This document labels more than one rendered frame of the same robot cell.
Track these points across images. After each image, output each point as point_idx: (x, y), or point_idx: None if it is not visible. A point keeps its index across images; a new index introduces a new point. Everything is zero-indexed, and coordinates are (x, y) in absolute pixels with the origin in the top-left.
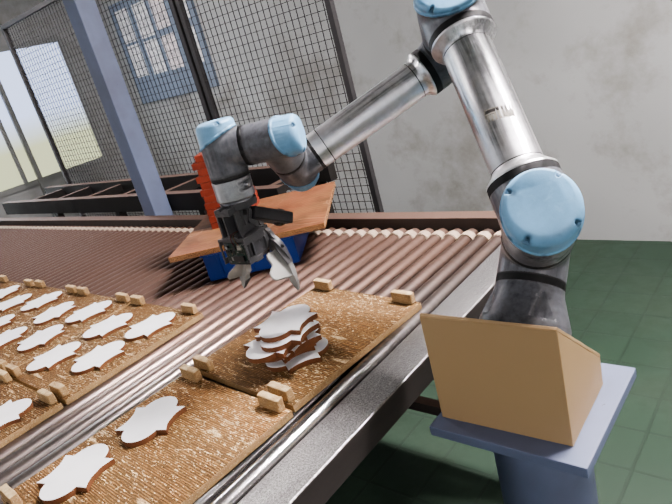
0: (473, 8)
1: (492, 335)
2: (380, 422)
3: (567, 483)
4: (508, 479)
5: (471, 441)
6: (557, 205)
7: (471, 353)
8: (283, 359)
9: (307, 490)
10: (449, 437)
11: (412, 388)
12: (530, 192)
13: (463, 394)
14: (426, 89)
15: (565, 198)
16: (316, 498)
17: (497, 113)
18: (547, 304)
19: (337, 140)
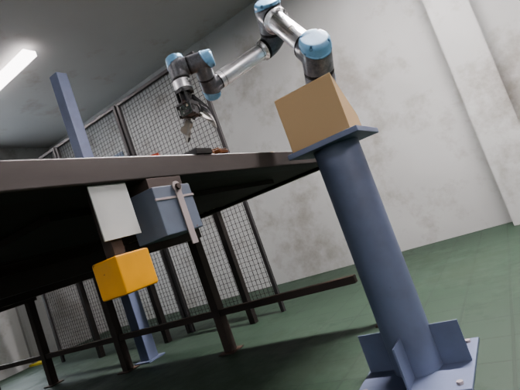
0: (278, 5)
1: (306, 91)
2: (263, 159)
3: (357, 166)
4: (330, 178)
5: (307, 148)
6: (319, 36)
7: (299, 107)
8: None
9: (231, 155)
10: (297, 155)
11: (278, 159)
12: (309, 35)
13: (299, 133)
14: (265, 53)
15: (322, 34)
16: (236, 162)
17: (292, 26)
18: None
19: (228, 70)
